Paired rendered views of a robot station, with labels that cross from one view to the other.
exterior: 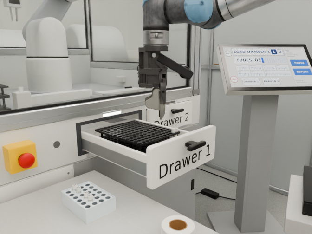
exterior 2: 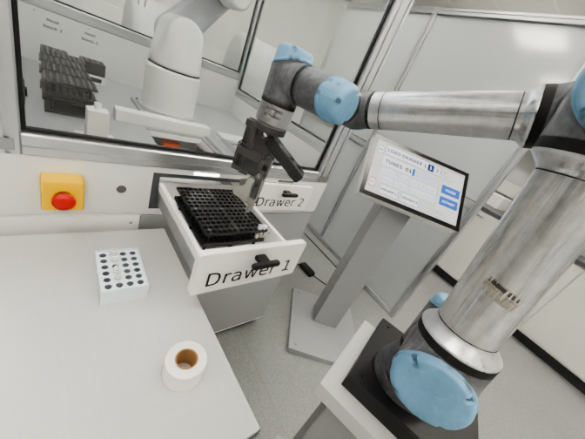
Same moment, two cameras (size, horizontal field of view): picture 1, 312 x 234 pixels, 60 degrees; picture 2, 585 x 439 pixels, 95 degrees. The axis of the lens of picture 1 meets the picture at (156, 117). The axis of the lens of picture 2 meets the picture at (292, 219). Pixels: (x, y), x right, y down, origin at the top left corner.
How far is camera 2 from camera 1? 26 cm
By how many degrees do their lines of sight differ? 13
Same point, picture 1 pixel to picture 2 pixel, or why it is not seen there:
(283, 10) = not seen: hidden behind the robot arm
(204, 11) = (337, 113)
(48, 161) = (106, 205)
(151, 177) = (192, 284)
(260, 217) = (337, 315)
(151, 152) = (199, 260)
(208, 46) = not seen: hidden behind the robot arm
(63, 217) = (80, 285)
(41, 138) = (100, 177)
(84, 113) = (169, 164)
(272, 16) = not seen: hidden behind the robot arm
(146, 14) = (271, 79)
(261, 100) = (390, 212)
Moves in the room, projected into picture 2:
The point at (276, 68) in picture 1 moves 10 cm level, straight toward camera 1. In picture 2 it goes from (423, 188) to (420, 192)
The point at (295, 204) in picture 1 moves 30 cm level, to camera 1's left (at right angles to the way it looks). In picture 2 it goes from (343, 366) to (224, 317)
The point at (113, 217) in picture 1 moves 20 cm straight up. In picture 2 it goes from (135, 307) to (148, 229)
